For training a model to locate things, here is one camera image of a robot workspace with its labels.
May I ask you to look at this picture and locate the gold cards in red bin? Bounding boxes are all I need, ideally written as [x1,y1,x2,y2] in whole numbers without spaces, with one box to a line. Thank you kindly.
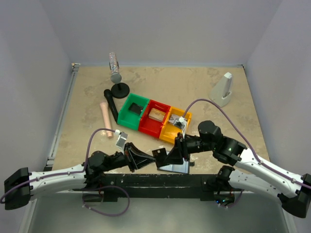
[148,108,166,122]

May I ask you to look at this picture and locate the glitter tube on black stand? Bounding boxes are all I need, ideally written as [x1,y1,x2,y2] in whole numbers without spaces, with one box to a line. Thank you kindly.
[109,52,130,99]

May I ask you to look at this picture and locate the black bin handle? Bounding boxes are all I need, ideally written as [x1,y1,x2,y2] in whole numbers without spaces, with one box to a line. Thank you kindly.
[104,89,119,121]

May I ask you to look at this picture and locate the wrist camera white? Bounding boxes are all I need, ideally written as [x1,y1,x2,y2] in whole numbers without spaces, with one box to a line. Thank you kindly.
[173,116,188,137]
[114,130,128,151]

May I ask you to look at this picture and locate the red plastic bin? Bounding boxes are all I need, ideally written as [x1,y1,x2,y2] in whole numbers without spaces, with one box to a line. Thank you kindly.
[138,100,171,138]

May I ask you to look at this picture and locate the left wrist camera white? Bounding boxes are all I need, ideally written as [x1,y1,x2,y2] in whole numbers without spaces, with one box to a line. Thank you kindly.
[114,130,128,151]

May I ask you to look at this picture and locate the pink cylinder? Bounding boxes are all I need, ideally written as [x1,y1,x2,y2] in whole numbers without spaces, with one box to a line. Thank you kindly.
[100,102,114,139]

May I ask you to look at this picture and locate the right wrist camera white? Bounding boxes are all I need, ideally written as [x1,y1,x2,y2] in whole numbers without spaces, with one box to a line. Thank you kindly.
[173,116,188,137]

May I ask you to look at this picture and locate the yellow plastic bin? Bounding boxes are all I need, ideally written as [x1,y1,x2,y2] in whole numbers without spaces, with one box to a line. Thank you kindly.
[159,106,184,144]

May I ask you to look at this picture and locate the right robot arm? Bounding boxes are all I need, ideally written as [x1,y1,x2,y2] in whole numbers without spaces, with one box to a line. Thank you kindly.
[163,120,311,218]

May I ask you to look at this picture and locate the green plastic bin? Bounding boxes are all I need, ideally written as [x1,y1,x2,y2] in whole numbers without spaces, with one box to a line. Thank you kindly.
[117,93,150,130]

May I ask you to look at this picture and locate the black leather card holder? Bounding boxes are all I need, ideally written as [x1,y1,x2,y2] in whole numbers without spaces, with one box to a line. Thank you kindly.
[157,160,195,174]

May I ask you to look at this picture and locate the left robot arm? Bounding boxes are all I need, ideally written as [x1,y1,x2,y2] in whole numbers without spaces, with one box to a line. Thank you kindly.
[0,143,155,210]

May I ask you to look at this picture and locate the black VIP card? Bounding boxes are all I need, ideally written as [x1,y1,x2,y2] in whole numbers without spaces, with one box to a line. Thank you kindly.
[152,148,169,168]

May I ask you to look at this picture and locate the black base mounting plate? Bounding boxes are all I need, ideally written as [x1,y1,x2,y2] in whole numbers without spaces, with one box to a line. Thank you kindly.
[76,174,240,201]

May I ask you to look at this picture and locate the silver cards in yellow bin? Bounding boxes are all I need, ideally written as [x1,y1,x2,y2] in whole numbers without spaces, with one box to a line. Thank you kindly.
[168,114,180,125]

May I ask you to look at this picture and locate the white wedge stand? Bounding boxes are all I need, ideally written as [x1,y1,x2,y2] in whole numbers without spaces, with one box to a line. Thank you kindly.
[209,72,233,107]

